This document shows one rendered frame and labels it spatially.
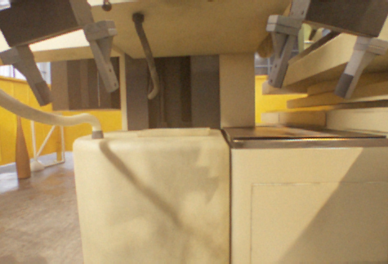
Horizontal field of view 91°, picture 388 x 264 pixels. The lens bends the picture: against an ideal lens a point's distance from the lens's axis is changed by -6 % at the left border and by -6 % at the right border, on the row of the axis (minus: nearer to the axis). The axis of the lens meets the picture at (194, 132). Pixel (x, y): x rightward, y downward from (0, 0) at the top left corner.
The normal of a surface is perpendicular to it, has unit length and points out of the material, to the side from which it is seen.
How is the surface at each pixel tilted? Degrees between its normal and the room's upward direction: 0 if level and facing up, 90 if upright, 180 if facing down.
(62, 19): 113
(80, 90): 90
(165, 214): 90
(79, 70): 90
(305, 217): 90
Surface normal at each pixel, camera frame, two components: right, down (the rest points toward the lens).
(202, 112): -0.08, 0.08
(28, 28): -0.07, 0.47
